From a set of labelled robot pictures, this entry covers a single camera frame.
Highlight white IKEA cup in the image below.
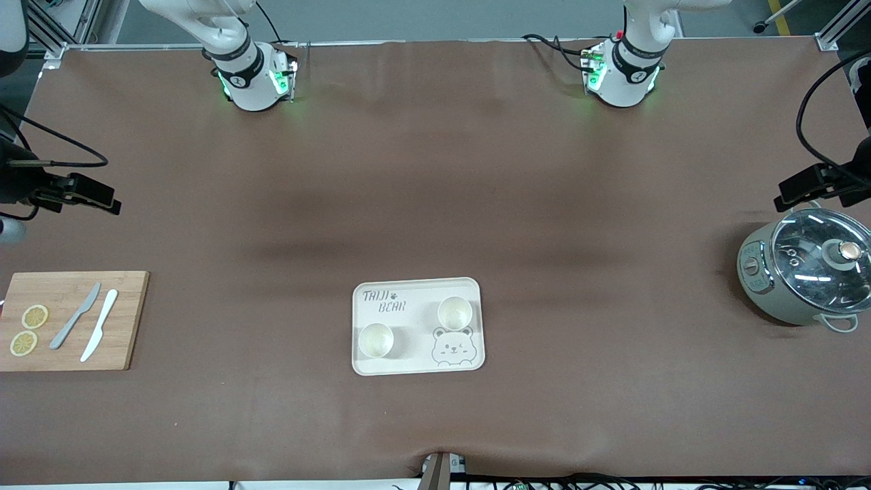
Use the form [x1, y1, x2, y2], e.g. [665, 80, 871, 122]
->
[358, 323, 395, 360]
[437, 296, 474, 332]

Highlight glass pot lid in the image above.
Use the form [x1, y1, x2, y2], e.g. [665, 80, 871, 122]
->
[771, 208, 871, 315]

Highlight grey-green electric pot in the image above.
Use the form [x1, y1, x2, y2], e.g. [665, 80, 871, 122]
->
[737, 199, 871, 334]

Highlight grey plastic knife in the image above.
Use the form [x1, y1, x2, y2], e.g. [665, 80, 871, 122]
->
[49, 282, 102, 350]

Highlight white plastic knife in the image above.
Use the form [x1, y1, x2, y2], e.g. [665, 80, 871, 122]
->
[80, 289, 119, 363]

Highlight bamboo cutting board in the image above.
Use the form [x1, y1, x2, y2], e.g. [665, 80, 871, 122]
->
[0, 271, 150, 372]

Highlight black caster with metal leg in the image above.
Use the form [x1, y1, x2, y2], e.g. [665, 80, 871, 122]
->
[753, 0, 804, 35]

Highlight beige bear print tray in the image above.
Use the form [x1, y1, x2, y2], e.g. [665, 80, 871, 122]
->
[351, 277, 487, 376]

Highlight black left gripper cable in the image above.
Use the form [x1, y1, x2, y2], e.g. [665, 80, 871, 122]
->
[796, 49, 871, 171]

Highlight aluminium frame post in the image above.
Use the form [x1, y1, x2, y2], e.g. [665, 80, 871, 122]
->
[815, 0, 871, 52]
[26, 0, 103, 59]

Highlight black right arm base cable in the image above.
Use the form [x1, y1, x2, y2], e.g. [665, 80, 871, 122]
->
[255, 0, 284, 46]

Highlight black arm base cable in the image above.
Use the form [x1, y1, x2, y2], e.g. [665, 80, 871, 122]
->
[255, 0, 284, 46]
[522, 33, 593, 72]

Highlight black left arm base cable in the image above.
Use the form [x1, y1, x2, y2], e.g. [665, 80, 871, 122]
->
[522, 33, 593, 72]

